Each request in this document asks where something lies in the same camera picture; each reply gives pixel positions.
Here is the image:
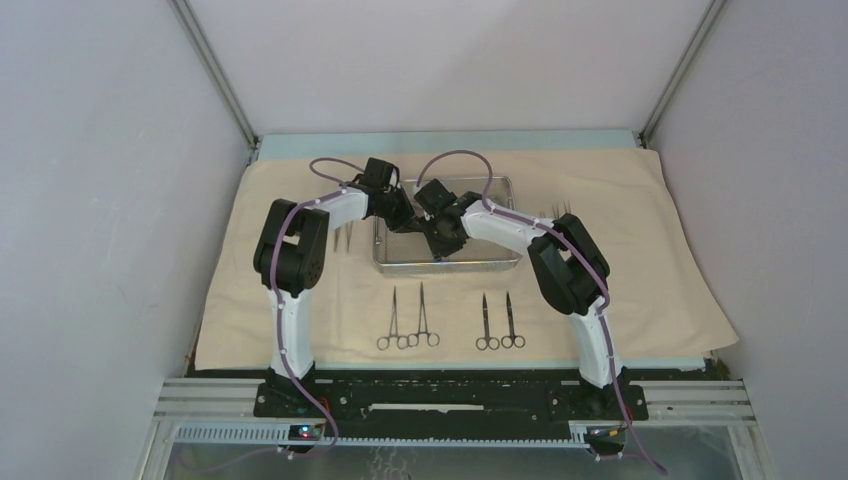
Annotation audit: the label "metal surgical instrument tray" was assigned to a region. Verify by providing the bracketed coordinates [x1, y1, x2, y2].
[372, 176, 521, 276]

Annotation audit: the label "metal hemostat clamp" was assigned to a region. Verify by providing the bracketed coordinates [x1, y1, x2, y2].
[376, 288, 410, 351]
[406, 283, 441, 348]

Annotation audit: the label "thin metal needle tweezers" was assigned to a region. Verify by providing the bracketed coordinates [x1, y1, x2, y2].
[549, 200, 572, 219]

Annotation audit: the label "metal surgical scissors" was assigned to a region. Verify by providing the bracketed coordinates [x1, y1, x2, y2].
[501, 291, 526, 349]

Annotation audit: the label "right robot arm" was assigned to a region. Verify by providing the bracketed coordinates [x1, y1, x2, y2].
[414, 180, 622, 418]

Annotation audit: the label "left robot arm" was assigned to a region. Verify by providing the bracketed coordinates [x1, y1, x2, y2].
[253, 158, 422, 417]

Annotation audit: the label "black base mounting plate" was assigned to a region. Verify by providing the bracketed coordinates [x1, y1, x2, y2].
[256, 368, 647, 421]

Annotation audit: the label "aluminium frame rail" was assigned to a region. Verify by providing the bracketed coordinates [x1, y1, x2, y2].
[153, 378, 756, 448]

